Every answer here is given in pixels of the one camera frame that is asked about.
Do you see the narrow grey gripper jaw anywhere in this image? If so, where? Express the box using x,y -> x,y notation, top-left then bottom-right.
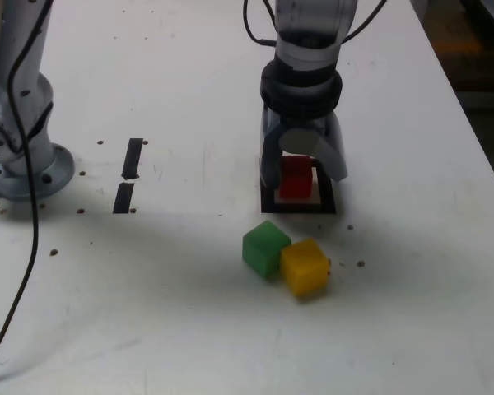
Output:
259,123 -> 284,190

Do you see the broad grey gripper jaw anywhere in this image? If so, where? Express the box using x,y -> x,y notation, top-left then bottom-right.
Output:
278,113 -> 350,183

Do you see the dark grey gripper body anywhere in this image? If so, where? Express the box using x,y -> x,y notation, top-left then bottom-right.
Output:
263,107 -> 338,137

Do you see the red cube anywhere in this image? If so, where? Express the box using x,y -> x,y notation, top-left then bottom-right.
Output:
278,155 -> 314,199

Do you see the green cube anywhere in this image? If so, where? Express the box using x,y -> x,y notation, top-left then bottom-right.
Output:
241,220 -> 293,281

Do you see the yellow cube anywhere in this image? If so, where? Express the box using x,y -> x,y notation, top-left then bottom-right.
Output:
280,237 -> 330,298

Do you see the black tape square outline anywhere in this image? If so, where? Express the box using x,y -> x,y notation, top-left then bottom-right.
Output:
259,157 -> 338,215

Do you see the black tape strip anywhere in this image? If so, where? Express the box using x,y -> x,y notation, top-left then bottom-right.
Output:
112,138 -> 144,215

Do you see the grey metal bar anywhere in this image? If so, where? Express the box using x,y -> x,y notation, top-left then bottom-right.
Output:
459,89 -> 494,110

